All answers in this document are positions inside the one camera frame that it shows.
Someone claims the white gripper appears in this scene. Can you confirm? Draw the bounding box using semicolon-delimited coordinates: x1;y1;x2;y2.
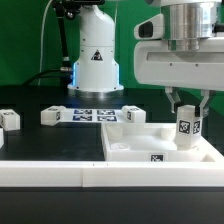
134;44;224;117

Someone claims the white square tabletop part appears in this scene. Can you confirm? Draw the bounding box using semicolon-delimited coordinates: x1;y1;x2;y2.
101;123;214;162

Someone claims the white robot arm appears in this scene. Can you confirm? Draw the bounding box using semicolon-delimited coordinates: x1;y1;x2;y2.
69;0;224;115

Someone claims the marker sheet on table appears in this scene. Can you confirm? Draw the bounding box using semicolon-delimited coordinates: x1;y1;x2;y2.
61;108;124;123

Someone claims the white part at left edge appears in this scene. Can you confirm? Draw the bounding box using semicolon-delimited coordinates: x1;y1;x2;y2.
0;128;4;148

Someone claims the white fence right wall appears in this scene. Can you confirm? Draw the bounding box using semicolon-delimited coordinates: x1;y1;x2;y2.
199;138;224;162

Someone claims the white fence wall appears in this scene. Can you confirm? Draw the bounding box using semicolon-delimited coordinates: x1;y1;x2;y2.
0;161;224;187
199;138;224;162

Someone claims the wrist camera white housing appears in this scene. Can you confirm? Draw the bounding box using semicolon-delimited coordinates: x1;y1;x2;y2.
134;14;165;40

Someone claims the black cable bundle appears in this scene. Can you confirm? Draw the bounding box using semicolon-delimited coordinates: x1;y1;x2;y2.
22;66;74;86

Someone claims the white cable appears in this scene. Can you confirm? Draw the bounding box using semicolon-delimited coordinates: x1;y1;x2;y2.
37;0;54;87

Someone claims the white fence front wall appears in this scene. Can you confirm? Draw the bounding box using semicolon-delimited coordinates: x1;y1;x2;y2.
0;161;224;187

